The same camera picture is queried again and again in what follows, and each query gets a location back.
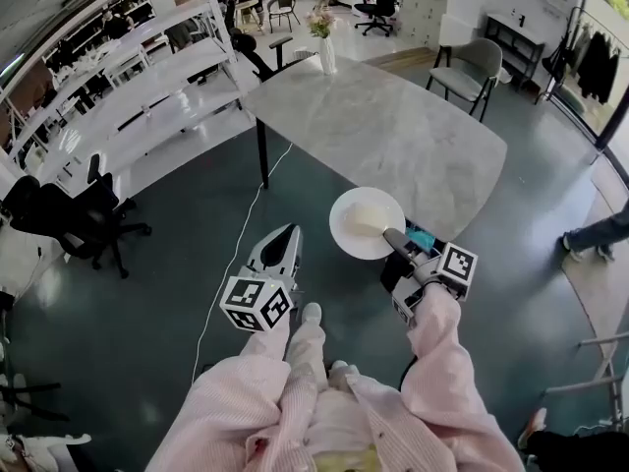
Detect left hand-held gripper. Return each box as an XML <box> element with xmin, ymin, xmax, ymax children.
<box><xmin>219</xmin><ymin>222</ymin><xmax>303</xmax><ymax>334</ymax></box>

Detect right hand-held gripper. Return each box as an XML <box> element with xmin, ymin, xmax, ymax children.
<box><xmin>380</xmin><ymin>227</ymin><xmax>480</xmax><ymax>327</ymax></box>

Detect pale yellow food piece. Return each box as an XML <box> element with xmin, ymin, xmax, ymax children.
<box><xmin>341</xmin><ymin>203</ymin><xmax>387</xmax><ymax>238</ymax></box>

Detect white round plate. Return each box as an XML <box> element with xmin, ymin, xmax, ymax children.
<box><xmin>328</xmin><ymin>187</ymin><xmax>407</xmax><ymax>262</ymax></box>

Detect person's left forearm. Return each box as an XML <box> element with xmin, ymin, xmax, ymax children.
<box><xmin>145</xmin><ymin>316</ymin><xmax>318</xmax><ymax>472</ymax></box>

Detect person's right forearm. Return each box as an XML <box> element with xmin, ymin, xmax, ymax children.
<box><xmin>400</xmin><ymin>282</ymin><xmax>526</xmax><ymax>472</ymax></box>

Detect grey marble table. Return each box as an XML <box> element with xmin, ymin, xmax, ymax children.
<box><xmin>243</xmin><ymin>54</ymin><xmax>509</xmax><ymax>243</ymax></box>

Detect grey chair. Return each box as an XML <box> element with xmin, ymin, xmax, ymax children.
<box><xmin>425</xmin><ymin>36</ymin><xmax>513</xmax><ymax>123</ymax></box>

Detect black chair with metal legs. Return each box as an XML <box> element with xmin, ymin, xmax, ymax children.
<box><xmin>266</xmin><ymin>0</ymin><xmax>302</xmax><ymax>34</ymax></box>

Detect small teal object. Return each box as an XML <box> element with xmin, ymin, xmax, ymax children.
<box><xmin>404</xmin><ymin>219</ymin><xmax>437</xmax><ymax>256</ymax></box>

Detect person's left leg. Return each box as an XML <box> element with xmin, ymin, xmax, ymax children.
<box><xmin>284</xmin><ymin>302</ymin><xmax>329</xmax><ymax>393</ymax></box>

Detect person's leg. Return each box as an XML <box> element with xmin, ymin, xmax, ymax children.
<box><xmin>284</xmin><ymin>302</ymin><xmax>329</xmax><ymax>393</ymax></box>
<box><xmin>327</xmin><ymin>359</ymin><xmax>364</xmax><ymax>388</ymax></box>

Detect person's right leg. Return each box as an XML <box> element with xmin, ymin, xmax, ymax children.
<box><xmin>327</xmin><ymin>359</ymin><xmax>364</xmax><ymax>388</ymax></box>

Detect black office chair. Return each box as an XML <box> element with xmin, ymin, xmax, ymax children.
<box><xmin>0</xmin><ymin>152</ymin><xmax>152</xmax><ymax>280</ymax></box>
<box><xmin>223</xmin><ymin>0</ymin><xmax>320</xmax><ymax>84</ymax></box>
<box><xmin>353</xmin><ymin>0</ymin><xmax>403</xmax><ymax>37</ymax></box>

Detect white faceted vase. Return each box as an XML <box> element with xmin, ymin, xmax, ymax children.
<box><xmin>317</xmin><ymin>35</ymin><xmax>338</xmax><ymax>77</ymax></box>

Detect person's torso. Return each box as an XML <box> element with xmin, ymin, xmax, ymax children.
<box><xmin>245</xmin><ymin>376</ymin><xmax>443</xmax><ymax>472</ymax></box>

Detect white metal shelving rack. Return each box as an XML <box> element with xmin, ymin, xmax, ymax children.
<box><xmin>0</xmin><ymin>0</ymin><xmax>245</xmax><ymax>199</ymax></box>

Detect beige floor rug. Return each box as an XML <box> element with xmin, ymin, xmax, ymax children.
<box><xmin>561</xmin><ymin>156</ymin><xmax>629</xmax><ymax>344</ymax></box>

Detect pink flower bouquet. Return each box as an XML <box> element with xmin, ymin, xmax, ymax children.
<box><xmin>305</xmin><ymin>10</ymin><xmax>338</xmax><ymax>39</ymax></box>

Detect small round wooden table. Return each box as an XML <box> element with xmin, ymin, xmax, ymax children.
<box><xmin>234</xmin><ymin>0</ymin><xmax>266</xmax><ymax>34</ymax></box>

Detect black console table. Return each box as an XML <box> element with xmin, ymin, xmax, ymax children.
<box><xmin>484</xmin><ymin>12</ymin><xmax>547</xmax><ymax>92</ymax></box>

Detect black clothes rack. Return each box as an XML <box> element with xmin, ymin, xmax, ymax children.
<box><xmin>534</xmin><ymin>6</ymin><xmax>629</xmax><ymax>107</ymax></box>

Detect dark hanging clothes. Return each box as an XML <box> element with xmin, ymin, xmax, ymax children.
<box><xmin>574</xmin><ymin>29</ymin><xmax>621</xmax><ymax>105</ymax></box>

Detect white floor cable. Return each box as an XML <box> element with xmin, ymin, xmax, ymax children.
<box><xmin>190</xmin><ymin>142</ymin><xmax>295</xmax><ymax>385</ymax></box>

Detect grey metal frame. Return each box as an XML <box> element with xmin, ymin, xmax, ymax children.
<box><xmin>543</xmin><ymin>330</ymin><xmax>629</xmax><ymax>435</ymax></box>

